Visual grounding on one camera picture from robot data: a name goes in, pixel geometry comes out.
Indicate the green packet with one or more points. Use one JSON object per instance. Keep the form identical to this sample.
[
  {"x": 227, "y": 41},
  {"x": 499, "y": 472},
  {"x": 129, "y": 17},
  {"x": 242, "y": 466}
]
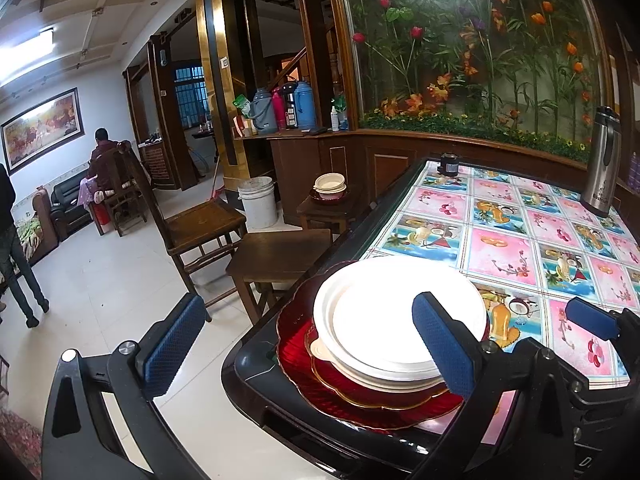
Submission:
[{"x": 243, "y": 105}]

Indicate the black glass table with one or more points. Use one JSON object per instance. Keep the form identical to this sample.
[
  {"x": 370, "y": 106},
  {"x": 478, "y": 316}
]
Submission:
[{"x": 250, "y": 360}]

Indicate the white plastic bucket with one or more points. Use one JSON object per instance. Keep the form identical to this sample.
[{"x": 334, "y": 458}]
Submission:
[{"x": 257, "y": 205}]

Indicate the colourful printed tablecloth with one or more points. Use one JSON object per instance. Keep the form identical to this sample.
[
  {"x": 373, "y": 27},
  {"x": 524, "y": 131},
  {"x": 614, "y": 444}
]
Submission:
[{"x": 500, "y": 255}]

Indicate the grey-blue thermos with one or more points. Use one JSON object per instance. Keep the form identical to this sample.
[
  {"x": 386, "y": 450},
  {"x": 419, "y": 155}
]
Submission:
[{"x": 262, "y": 112}]

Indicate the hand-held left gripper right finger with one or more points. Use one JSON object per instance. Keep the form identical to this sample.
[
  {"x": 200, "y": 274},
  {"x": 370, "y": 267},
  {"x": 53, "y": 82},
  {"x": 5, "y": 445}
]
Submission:
[{"x": 445, "y": 340}]

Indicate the cream bowl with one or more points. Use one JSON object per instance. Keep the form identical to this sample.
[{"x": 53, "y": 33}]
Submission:
[{"x": 330, "y": 182}]

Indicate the artificial flower display panel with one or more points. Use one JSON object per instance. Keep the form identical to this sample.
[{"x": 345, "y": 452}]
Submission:
[{"x": 450, "y": 60}]

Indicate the framed wall painting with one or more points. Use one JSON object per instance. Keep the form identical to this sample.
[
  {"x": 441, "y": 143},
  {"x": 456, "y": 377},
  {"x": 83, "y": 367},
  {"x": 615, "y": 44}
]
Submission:
[{"x": 42, "y": 127}]

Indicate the mop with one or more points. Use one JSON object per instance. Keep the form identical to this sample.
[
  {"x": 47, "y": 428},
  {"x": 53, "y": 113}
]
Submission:
[{"x": 217, "y": 191}]

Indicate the dark wooden chair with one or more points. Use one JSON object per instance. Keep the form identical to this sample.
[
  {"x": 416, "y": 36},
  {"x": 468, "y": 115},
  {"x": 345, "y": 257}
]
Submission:
[{"x": 117, "y": 202}]

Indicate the pink thermos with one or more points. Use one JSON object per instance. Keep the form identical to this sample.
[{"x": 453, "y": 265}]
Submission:
[{"x": 278, "y": 109}]

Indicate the stainless steel flask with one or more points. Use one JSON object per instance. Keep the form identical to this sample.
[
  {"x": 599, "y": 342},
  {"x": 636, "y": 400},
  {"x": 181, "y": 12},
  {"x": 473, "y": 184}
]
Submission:
[{"x": 602, "y": 160}]

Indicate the small red gold-rimmed plate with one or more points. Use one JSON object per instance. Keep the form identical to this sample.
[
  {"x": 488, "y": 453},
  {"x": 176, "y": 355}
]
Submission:
[{"x": 340, "y": 381}]

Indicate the small black jar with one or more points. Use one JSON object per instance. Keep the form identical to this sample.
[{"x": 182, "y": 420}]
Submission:
[{"x": 449, "y": 164}]

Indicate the large white bowl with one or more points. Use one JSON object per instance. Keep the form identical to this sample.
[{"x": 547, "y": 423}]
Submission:
[{"x": 350, "y": 357}]

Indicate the black thermos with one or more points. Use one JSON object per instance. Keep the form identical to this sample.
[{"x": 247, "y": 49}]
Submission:
[{"x": 290, "y": 107}]

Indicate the white bottle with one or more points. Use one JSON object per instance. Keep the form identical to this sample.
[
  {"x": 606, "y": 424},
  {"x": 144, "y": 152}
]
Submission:
[{"x": 334, "y": 119}]

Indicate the wooden cabinet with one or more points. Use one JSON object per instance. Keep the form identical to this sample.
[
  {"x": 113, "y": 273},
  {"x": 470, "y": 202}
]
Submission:
[{"x": 350, "y": 170}]

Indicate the pink cloth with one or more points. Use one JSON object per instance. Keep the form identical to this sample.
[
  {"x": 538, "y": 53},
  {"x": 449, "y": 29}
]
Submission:
[{"x": 89, "y": 192}]

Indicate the small dark wooden stool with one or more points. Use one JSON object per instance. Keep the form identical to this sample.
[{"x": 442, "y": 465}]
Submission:
[{"x": 325, "y": 212}]

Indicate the brown sofa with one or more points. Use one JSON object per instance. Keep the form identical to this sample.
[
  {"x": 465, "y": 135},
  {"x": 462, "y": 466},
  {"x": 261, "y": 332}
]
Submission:
[{"x": 40, "y": 220}]

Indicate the blue thermos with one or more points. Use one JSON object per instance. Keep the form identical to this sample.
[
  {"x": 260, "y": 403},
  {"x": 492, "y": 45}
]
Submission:
[{"x": 305, "y": 105}]

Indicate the large red scalloped plate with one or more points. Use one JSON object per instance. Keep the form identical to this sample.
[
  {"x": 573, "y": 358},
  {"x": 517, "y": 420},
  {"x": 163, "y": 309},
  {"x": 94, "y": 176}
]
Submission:
[{"x": 300, "y": 360}]

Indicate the red packet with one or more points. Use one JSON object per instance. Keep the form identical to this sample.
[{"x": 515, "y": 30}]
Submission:
[{"x": 241, "y": 126}]

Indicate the black sofa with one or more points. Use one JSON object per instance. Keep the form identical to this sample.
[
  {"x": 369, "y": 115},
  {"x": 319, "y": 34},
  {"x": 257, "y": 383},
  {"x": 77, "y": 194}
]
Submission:
[{"x": 67, "y": 200}]

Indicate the golden wooden column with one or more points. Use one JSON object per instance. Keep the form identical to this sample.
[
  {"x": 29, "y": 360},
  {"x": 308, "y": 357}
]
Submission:
[{"x": 215, "y": 85}]

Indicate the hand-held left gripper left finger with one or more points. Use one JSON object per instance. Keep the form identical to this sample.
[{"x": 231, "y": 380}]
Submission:
[{"x": 172, "y": 345}]

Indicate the ceiling light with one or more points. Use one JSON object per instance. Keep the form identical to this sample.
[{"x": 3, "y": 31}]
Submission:
[{"x": 30, "y": 55}]

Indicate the patterned cloth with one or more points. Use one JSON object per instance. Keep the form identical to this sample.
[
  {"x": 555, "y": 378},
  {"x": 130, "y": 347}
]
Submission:
[{"x": 15, "y": 442}]

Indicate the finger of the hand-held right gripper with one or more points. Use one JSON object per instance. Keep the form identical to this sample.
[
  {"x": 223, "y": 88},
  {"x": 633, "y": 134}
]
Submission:
[{"x": 592, "y": 317}]

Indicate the dark red bowl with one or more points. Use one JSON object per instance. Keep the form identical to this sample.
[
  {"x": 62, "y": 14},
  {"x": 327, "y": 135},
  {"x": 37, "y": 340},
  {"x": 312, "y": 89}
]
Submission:
[{"x": 327, "y": 198}]

